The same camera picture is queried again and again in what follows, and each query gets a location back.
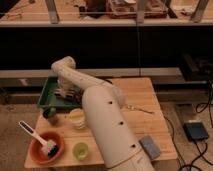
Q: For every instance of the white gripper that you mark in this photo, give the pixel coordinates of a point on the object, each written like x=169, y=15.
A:
x=65, y=90

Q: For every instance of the dark rectangular eraser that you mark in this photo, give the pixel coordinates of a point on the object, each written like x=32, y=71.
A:
x=57, y=94

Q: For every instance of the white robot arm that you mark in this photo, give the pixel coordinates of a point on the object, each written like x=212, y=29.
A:
x=102, y=103

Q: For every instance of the dark red berry cluster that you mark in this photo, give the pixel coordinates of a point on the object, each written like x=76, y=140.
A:
x=78, y=97

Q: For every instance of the green plastic tray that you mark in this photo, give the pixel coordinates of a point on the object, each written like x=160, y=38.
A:
x=49, y=99

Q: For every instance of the dark cup with green item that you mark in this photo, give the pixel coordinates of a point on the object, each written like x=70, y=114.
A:
x=50, y=115

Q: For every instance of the clear yellow cup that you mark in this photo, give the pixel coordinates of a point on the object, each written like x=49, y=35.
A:
x=77, y=118

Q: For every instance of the white dish brush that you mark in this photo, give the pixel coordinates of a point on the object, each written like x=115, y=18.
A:
x=49, y=147

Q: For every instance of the green plastic cup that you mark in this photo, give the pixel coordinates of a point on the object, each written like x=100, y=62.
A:
x=80, y=151

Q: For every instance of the orange bowl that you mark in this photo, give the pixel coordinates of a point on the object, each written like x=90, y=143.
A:
x=36, y=153

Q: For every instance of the grey rectangular sponge block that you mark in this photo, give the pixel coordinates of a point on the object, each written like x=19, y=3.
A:
x=150, y=147

